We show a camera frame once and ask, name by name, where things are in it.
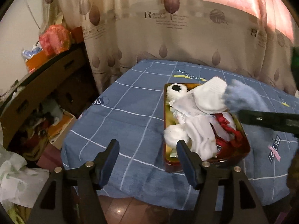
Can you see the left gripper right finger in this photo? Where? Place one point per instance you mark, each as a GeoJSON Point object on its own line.
{"type": "Point", "coordinates": [225, 194]}

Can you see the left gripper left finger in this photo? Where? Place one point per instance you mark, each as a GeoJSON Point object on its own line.
{"type": "Point", "coordinates": [70, 196]}

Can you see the red gold tin box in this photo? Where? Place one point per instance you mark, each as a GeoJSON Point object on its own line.
{"type": "Point", "coordinates": [171, 160]}

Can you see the white sock red cuff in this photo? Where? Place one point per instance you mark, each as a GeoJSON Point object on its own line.
{"type": "Point", "coordinates": [203, 139]}

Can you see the red white fabric item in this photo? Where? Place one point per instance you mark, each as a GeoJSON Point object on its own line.
{"type": "Point", "coordinates": [228, 138]}

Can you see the light blue sock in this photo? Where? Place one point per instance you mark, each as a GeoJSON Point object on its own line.
{"type": "Point", "coordinates": [239, 96]}

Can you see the white fluffy plush black hole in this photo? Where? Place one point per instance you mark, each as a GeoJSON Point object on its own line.
{"type": "Point", "coordinates": [176, 91]}

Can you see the white printed plastic packet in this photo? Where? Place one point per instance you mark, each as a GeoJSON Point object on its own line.
{"type": "Point", "coordinates": [185, 104]}

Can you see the white green crumpled plastic bag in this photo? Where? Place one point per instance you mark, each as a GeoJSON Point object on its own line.
{"type": "Point", "coordinates": [19, 184]}

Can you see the cardboard box on floor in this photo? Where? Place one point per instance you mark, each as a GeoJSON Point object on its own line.
{"type": "Point", "coordinates": [58, 132]}

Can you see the beige leaf print curtain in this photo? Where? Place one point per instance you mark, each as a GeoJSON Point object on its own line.
{"type": "Point", "coordinates": [253, 38]}

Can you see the dark wooden cabinet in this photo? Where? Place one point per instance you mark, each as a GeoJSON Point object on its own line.
{"type": "Point", "coordinates": [67, 77]}

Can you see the orange box on cabinet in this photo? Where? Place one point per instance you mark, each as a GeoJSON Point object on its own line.
{"type": "Point", "coordinates": [36, 61]}

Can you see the red plastic bag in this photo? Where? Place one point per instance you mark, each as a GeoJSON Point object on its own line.
{"type": "Point", "coordinates": [55, 40]}

